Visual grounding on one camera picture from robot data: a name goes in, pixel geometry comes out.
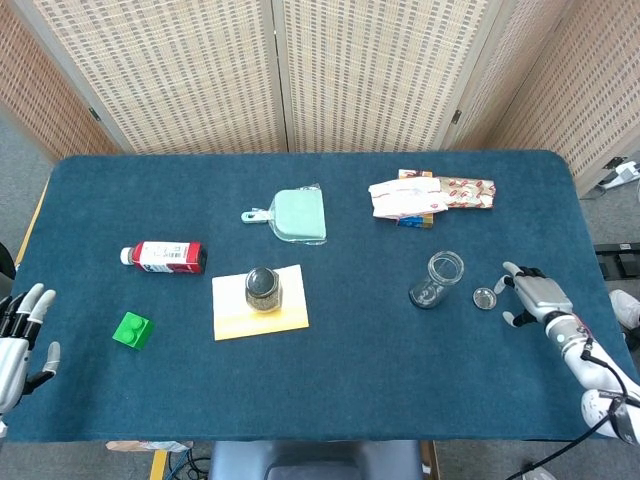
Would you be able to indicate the red label juice bottle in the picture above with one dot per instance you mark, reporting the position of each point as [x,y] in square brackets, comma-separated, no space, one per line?
[167,256]

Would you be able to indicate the blue tablecloth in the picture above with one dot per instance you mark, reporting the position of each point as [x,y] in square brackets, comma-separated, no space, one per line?
[350,380]

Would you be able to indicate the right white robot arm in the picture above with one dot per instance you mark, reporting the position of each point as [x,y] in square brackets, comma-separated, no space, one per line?
[595,375]

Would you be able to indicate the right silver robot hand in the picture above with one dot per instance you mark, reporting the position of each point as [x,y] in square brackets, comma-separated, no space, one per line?
[542,295]

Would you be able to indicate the woven folding screen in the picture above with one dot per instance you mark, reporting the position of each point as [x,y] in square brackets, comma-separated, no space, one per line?
[200,75]

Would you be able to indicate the brown red patterned packet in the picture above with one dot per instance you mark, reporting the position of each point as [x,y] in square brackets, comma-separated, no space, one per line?
[470,195]

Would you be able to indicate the blue orange small box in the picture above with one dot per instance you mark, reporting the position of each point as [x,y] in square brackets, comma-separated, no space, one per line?
[415,222]

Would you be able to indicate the green toy block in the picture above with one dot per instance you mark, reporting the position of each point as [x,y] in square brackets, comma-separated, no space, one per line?
[134,331]

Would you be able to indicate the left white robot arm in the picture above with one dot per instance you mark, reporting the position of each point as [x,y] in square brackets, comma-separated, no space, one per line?
[2,427]

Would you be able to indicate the yellow white booklet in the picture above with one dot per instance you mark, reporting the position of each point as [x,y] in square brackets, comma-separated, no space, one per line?
[232,315]

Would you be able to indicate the dark grey chair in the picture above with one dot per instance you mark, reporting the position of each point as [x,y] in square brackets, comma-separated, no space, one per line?
[315,462]

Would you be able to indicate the clear glass jar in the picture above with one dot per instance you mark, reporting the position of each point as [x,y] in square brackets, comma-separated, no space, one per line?
[435,282]

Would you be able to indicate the white shoe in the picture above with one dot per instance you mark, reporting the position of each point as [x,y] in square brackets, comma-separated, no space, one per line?
[626,306]
[539,474]

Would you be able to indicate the mint green dustpan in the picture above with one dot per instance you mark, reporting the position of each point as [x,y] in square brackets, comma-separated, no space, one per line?
[300,215]

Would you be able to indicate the black round object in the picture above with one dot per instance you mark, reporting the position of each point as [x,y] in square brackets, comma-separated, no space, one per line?
[5,260]

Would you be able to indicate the white pink snack packet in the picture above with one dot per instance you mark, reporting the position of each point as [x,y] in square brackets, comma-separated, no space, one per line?
[405,197]

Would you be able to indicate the white power strip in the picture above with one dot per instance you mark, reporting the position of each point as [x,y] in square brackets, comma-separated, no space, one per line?
[625,172]

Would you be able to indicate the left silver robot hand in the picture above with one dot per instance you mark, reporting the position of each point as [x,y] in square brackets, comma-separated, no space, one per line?
[12,360]

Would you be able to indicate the glass jar black lid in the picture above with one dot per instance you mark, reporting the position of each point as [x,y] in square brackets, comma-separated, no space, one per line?
[263,292]

